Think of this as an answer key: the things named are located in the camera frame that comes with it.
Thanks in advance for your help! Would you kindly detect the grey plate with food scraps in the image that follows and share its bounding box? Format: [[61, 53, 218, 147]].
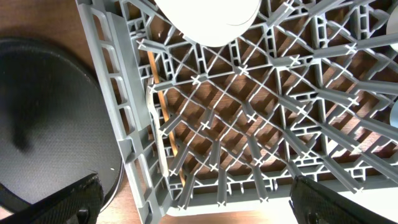
[[155, 0, 261, 47]]

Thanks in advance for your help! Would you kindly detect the wooden chopstick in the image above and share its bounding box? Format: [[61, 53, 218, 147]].
[[147, 52, 185, 187]]

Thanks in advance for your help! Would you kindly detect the blue plastic cup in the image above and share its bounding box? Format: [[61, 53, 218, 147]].
[[389, 101, 398, 128]]

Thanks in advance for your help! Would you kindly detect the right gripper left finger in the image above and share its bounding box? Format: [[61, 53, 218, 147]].
[[1, 173, 104, 223]]

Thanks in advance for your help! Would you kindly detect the grey dishwasher rack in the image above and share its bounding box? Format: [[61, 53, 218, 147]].
[[77, 1, 397, 223]]

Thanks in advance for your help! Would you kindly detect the cream paper cup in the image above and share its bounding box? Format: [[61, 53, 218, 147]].
[[386, 7, 398, 38]]

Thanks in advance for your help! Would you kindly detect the round black tray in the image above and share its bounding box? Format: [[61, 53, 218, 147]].
[[1, 37, 123, 213]]

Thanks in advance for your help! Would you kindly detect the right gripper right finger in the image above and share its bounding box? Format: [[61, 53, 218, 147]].
[[289, 175, 394, 224]]

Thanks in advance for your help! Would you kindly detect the white plastic fork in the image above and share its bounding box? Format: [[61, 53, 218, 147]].
[[146, 77, 169, 177]]

